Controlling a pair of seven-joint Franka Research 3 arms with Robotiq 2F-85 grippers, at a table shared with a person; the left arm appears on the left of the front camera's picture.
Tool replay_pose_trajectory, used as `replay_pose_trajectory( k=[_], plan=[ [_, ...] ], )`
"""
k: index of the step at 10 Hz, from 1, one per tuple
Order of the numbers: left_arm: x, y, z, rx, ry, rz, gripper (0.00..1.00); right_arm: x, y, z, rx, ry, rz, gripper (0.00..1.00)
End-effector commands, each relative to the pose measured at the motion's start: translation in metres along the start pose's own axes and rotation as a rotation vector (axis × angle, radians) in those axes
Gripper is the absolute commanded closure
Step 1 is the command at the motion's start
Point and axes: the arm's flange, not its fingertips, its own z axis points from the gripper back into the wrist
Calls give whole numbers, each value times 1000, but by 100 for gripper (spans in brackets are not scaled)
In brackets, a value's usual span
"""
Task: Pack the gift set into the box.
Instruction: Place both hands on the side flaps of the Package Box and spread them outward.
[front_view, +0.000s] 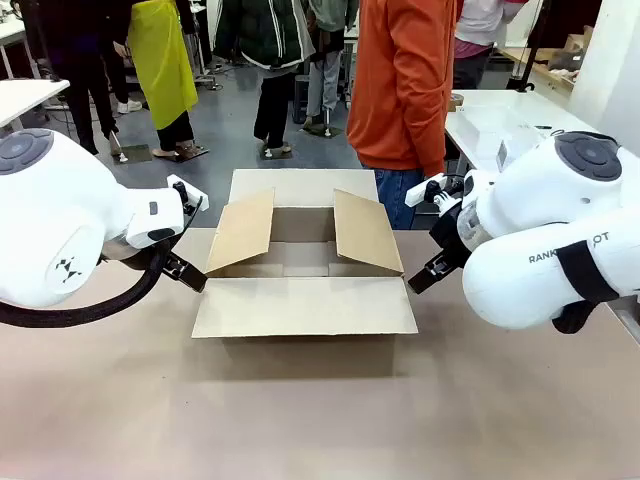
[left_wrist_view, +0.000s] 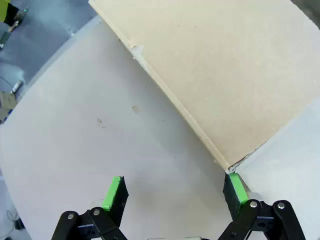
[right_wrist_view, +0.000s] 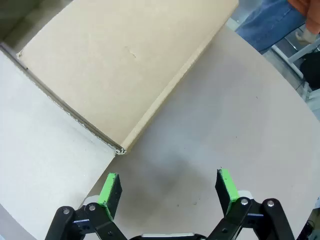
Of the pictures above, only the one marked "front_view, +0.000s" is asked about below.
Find person in pink white top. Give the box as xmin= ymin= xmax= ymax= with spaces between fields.
xmin=452 ymin=0 xmax=529 ymax=91

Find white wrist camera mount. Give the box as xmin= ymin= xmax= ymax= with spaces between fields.
xmin=166 ymin=174 xmax=209 ymax=215
xmin=404 ymin=172 xmax=466 ymax=214

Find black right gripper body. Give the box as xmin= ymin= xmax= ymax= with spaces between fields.
xmin=428 ymin=199 xmax=474 ymax=266

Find clear plastic box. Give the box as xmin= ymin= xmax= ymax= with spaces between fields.
xmin=457 ymin=103 xmax=544 ymax=171

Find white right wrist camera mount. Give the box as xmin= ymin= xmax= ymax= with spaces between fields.
xmin=404 ymin=172 xmax=466 ymax=214

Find white background desk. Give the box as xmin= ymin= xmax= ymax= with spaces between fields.
xmin=0 ymin=19 xmax=29 ymax=79

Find dark floor mat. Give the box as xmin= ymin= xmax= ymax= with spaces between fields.
xmin=167 ymin=143 xmax=210 ymax=162
xmin=258 ymin=143 xmax=295 ymax=161
xmin=301 ymin=123 xmax=346 ymax=139
xmin=113 ymin=144 xmax=152 ymax=164

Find person in orange hoodie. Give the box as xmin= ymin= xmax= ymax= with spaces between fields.
xmin=346 ymin=0 xmax=464 ymax=231

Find black stand pole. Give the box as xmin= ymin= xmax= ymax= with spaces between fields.
xmin=508 ymin=0 xmax=544 ymax=94

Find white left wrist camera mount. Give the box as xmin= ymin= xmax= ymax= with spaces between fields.
xmin=166 ymin=174 xmax=209 ymax=215

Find person in yellow apron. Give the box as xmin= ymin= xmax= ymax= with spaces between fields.
xmin=112 ymin=0 xmax=209 ymax=160

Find person in gray trousers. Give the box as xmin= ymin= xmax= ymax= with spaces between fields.
xmin=302 ymin=0 xmax=360 ymax=132

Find black velcro strap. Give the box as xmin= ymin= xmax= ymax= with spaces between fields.
xmin=555 ymin=240 xmax=621 ymax=305

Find person in black clothes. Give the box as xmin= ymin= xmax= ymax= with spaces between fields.
xmin=19 ymin=0 xmax=121 ymax=156

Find black left arm cable sleeve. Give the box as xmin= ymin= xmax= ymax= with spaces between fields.
xmin=0 ymin=242 xmax=174 ymax=330

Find person in dark green jacket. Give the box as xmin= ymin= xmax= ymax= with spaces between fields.
xmin=213 ymin=0 xmax=317 ymax=154

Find white side table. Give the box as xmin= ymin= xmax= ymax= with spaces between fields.
xmin=0 ymin=78 xmax=71 ymax=134

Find brown cardboard box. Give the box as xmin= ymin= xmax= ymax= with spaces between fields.
xmin=191 ymin=168 xmax=419 ymax=340

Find stacked cardboard boxes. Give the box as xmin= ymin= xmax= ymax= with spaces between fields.
xmin=549 ymin=24 xmax=596 ymax=76

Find person's right forearm orange sleeve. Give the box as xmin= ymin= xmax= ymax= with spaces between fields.
xmin=413 ymin=84 xmax=449 ymax=179

